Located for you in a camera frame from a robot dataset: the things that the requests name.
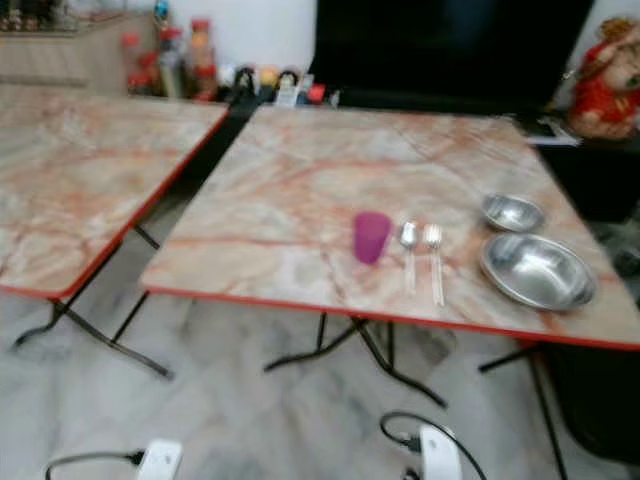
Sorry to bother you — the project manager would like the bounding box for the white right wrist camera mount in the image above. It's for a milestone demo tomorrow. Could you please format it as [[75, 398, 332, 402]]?
[[418, 424, 463, 480]]

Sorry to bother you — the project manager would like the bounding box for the orange-filled jar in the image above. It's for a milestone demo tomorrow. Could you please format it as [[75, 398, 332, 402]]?
[[188, 18, 219, 101]]

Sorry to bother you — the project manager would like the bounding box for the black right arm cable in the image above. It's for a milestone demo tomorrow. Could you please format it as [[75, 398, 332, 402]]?
[[380, 410, 489, 480]]

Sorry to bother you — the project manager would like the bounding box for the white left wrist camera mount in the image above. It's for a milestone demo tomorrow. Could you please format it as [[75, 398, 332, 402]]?
[[137, 440, 183, 480]]

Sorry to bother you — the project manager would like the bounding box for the red and gold statue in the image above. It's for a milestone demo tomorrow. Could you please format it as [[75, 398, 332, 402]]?
[[568, 15, 640, 141]]

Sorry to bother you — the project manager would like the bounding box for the marble-pattern folding table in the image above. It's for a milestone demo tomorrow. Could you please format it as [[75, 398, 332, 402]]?
[[0, 85, 229, 381], [140, 104, 640, 480]]

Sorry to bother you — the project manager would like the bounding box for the black bin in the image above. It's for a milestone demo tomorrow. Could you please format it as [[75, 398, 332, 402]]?
[[543, 343, 640, 466]]

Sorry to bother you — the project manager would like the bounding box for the black television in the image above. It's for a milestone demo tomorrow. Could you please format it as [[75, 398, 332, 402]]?
[[310, 0, 596, 106]]

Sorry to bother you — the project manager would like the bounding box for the purple plastic cup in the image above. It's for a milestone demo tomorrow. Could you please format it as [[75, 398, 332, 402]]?
[[352, 211, 393, 265]]

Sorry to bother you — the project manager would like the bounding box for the small steel bowl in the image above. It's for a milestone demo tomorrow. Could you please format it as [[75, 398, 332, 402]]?
[[480, 193, 547, 234]]

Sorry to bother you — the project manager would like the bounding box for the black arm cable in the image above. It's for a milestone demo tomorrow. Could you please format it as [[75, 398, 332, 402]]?
[[380, 410, 489, 480], [45, 450, 146, 480]]

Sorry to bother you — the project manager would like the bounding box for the light wooden cabinet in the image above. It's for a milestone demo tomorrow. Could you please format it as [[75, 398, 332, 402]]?
[[0, 12, 161, 96]]

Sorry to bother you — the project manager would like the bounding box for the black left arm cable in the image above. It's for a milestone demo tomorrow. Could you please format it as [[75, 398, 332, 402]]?
[[45, 450, 146, 480]]

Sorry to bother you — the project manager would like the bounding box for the large steel bowl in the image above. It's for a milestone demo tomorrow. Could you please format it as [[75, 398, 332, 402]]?
[[479, 232, 598, 312]]

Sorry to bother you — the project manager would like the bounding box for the steel spoon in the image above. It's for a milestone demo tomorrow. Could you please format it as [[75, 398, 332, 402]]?
[[398, 221, 420, 297]]

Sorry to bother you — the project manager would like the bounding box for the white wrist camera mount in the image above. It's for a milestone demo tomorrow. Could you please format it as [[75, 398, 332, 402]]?
[[137, 440, 183, 480], [418, 424, 463, 480]]

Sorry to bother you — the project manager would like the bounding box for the red-lidded jar with red base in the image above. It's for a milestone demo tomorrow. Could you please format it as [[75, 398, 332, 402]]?
[[120, 32, 151, 97]]

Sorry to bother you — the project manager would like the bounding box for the steel fork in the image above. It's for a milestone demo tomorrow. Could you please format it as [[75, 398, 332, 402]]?
[[423, 224, 447, 307]]

